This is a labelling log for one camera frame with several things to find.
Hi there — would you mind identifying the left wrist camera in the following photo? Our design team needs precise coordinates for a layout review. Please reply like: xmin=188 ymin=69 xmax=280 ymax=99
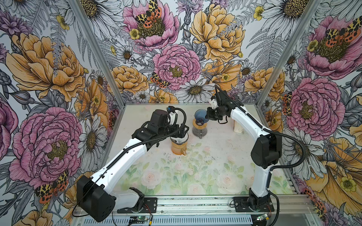
xmin=149 ymin=109 xmax=169 ymax=128

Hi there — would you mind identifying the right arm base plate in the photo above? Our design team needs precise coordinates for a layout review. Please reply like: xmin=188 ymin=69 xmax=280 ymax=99
xmin=233 ymin=196 xmax=274 ymax=212

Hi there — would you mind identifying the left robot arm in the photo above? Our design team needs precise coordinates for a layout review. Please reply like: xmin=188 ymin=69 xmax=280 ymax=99
xmin=76 ymin=122 xmax=189 ymax=222

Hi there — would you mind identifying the coffee filter pack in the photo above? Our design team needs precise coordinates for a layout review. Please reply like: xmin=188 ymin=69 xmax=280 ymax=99
xmin=234 ymin=121 xmax=244 ymax=133

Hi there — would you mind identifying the orange glass carafe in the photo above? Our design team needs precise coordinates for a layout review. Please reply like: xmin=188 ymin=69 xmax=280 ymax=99
xmin=171 ymin=141 xmax=188 ymax=155

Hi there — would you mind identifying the aluminium frame rail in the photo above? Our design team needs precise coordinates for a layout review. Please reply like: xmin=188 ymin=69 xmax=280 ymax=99
xmin=72 ymin=195 xmax=323 ymax=226

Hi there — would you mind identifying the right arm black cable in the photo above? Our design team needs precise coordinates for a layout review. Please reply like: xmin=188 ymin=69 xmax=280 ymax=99
xmin=214 ymin=84 xmax=307 ymax=172

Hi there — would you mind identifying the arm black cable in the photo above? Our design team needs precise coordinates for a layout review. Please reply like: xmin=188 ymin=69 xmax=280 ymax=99
xmin=214 ymin=84 xmax=307 ymax=172
xmin=71 ymin=106 xmax=187 ymax=218

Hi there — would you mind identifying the grey glass pitcher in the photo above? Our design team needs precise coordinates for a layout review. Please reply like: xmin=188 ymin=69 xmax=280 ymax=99
xmin=192 ymin=126 xmax=207 ymax=139

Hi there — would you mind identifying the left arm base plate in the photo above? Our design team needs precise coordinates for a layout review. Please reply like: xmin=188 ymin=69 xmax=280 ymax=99
xmin=117 ymin=197 xmax=158 ymax=214

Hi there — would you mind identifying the blue glass dripper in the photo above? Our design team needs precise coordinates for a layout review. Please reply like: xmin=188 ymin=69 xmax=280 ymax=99
xmin=194 ymin=109 xmax=209 ymax=126

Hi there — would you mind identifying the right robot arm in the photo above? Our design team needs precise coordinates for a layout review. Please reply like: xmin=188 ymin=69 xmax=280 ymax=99
xmin=206 ymin=90 xmax=282 ymax=211

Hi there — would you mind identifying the clear grey glass dripper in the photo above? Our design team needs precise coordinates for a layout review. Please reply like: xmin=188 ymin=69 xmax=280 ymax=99
xmin=171 ymin=132 xmax=189 ymax=145

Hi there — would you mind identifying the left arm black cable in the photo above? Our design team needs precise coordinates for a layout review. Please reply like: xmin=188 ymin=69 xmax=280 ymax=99
xmin=71 ymin=106 xmax=187 ymax=218

